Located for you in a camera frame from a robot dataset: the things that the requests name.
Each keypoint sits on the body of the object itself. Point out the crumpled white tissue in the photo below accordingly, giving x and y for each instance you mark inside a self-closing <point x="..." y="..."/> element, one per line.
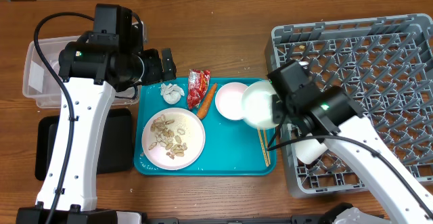
<point x="171" y="93"/>

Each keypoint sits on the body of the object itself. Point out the grey dishwasher rack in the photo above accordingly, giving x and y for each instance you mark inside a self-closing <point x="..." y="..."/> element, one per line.
<point x="384" y="63"/>

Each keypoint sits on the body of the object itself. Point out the orange carrot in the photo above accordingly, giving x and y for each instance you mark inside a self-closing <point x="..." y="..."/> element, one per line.
<point x="204" y="108"/>

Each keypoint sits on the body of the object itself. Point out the black rectangular tray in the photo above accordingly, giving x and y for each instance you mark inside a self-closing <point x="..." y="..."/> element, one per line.
<point x="116" y="153"/>

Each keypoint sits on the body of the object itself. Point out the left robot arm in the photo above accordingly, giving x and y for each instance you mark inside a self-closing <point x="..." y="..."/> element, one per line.
<point x="103" y="61"/>

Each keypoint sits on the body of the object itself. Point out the clear plastic bin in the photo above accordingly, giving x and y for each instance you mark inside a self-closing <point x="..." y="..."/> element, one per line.
<point x="38" y="83"/>

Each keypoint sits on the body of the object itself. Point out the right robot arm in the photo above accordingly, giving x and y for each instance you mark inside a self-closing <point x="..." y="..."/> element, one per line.
<point x="335" y="119"/>

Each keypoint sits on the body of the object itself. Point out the white bowl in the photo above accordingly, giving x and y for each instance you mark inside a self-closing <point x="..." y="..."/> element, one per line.
<point x="257" y="105"/>

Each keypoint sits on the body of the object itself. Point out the white cup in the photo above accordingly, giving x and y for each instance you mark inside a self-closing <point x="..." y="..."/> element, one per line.
<point x="309" y="150"/>

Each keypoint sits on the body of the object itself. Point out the red snack wrapper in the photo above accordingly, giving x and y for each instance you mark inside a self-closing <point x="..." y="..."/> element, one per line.
<point x="198" y="82"/>

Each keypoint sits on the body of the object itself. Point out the wooden chopstick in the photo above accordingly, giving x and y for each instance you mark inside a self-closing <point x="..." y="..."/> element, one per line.
<point x="266" y="150"/>
<point x="263" y="147"/>

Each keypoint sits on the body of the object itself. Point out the pink plate with peanut shells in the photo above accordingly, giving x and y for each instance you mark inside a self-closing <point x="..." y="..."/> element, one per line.
<point x="173" y="139"/>

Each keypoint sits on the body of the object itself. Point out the teal serving tray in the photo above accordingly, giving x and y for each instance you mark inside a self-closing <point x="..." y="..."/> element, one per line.
<point x="216" y="146"/>

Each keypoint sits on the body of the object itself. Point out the pink bowl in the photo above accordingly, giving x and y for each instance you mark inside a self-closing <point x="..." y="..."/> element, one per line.
<point x="229" y="100"/>

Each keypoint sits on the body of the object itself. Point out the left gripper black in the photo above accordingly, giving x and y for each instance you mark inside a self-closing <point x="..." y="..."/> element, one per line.
<point x="154" y="72"/>

